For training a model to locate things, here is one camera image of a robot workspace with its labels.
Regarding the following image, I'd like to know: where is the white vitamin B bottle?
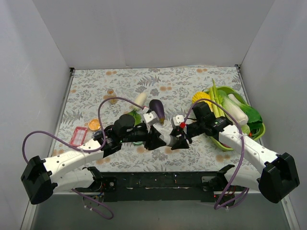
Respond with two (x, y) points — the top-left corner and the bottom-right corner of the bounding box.
(159, 135), (179, 147)

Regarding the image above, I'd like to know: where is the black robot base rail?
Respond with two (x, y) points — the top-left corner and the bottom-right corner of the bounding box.
(76, 171), (227, 202)

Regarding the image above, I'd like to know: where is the white daikon radish toy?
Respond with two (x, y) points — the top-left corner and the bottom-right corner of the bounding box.
(226, 94), (248, 126)

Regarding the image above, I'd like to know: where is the amber pill bottle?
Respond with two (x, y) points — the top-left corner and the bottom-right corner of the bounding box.
(107, 89), (118, 104)

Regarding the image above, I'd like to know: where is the yellow napa cabbage toy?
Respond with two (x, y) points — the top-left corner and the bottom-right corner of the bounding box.
(192, 92), (213, 110)

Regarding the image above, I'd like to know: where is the pink rectangular pill box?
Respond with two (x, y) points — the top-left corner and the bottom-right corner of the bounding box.
(69, 126), (87, 147)

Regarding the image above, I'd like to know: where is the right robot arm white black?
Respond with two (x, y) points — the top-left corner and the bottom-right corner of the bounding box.
(165, 101), (300, 203)

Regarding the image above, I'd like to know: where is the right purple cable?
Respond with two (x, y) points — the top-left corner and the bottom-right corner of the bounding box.
(183, 98), (250, 209)

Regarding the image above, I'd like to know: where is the green leafy vegetable toy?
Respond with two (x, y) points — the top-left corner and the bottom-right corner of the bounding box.
(239, 104), (263, 130)

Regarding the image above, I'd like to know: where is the white eggplant toy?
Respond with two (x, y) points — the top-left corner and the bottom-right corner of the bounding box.
(133, 92), (147, 110)

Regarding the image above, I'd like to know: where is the purple eggplant toy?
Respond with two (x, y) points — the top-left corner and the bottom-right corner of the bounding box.
(149, 99), (165, 125)

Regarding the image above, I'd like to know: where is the aluminium frame rail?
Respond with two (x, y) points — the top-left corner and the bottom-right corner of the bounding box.
(21, 193), (84, 230)

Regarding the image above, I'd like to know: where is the green round pill container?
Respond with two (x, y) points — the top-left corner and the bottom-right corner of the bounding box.
(133, 141), (143, 146)

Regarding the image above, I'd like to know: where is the floral patterned table mat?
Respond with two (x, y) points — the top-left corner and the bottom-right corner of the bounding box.
(45, 66), (266, 173)

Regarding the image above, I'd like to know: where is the green celery stalk toy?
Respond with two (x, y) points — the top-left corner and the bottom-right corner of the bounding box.
(209, 79), (226, 117)

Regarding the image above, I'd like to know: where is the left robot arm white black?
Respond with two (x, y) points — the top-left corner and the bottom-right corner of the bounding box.
(21, 114), (166, 205)

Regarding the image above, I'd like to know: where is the orange round pill container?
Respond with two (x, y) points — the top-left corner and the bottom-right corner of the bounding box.
(88, 118), (101, 131)

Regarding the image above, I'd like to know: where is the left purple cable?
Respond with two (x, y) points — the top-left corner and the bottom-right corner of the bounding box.
(22, 96), (149, 220)

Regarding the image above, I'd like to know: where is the purple cable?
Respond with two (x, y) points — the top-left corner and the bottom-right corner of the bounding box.
(183, 98), (250, 209)
(22, 96), (149, 220)

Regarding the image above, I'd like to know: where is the green plastic basket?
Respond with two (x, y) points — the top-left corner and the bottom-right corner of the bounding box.
(210, 86), (266, 151)

